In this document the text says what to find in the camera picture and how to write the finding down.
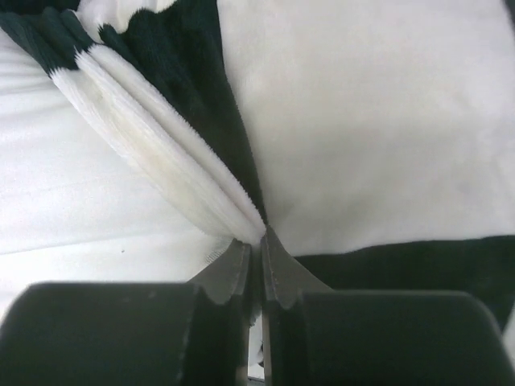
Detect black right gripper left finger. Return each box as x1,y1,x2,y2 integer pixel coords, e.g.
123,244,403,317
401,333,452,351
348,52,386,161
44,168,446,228
1,241,252,385

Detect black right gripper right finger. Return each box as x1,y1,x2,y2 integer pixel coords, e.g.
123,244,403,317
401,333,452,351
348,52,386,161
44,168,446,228
261,230,507,385

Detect black white checkered pillowcase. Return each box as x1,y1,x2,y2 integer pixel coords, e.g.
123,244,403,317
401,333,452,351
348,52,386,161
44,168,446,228
1,1,514,323

